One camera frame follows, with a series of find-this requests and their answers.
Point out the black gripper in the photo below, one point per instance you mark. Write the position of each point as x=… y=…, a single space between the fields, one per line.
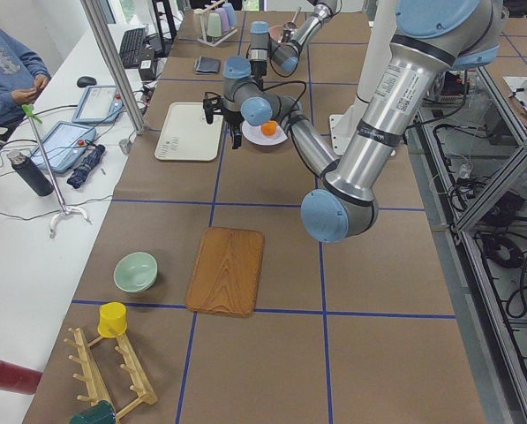
x=233 y=118
x=258 y=69

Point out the white round plate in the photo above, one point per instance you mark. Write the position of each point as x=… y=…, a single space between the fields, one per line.
x=255 y=136

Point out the orange fruit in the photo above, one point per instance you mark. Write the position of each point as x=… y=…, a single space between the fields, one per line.
x=269 y=128

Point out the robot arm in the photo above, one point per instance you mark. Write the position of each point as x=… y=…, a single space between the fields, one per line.
x=285 y=54
x=429 y=38

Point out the cream bear print tray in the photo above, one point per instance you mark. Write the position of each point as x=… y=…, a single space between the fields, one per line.
x=186 y=135

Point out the folded grey cloth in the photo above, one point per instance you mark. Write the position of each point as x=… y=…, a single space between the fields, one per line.
x=207 y=66

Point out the pale green cup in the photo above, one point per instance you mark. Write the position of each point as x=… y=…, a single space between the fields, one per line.
x=214 y=25

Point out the white cup rack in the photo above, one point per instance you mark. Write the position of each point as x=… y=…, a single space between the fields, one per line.
x=228 y=18

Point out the black keyboard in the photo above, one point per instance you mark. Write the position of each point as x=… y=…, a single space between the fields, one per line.
x=131 y=47

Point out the blue teach pendant far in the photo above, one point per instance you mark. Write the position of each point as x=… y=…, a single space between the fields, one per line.
x=98 y=105

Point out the blue teach pendant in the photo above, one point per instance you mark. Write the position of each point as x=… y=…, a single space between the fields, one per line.
x=65 y=143
x=98 y=105

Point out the black computer mouse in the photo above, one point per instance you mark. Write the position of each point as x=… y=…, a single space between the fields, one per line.
x=86 y=81

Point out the folded dark blue umbrella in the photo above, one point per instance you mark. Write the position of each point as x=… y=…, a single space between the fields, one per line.
x=80 y=174

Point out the blue teach pendant near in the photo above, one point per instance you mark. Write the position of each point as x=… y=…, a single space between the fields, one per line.
x=65 y=143

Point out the wooden cutting board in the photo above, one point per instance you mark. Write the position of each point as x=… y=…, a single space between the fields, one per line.
x=226 y=275

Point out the green ceramic bowl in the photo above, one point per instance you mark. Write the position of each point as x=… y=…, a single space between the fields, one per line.
x=136 y=272

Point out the white stand with green clip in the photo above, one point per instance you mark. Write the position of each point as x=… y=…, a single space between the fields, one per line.
x=65 y=210

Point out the black water bottle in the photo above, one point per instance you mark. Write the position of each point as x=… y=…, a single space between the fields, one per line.
x=30 y=173

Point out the person in blue sweater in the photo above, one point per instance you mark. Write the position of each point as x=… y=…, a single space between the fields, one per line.
x=23 y=77

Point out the yellow mug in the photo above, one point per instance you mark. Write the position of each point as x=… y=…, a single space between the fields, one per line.
x=112 y=320

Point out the wooden mug rack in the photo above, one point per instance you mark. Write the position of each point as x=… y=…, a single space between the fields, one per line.
x=110 y=372

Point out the dark green mug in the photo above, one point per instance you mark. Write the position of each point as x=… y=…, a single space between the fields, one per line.
x=101 y=413

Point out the red cylinder bottle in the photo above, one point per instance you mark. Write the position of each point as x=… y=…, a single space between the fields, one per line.
x=18 y=379

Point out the aluminium frame post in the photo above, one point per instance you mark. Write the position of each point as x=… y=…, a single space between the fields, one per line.
x=108 y=49

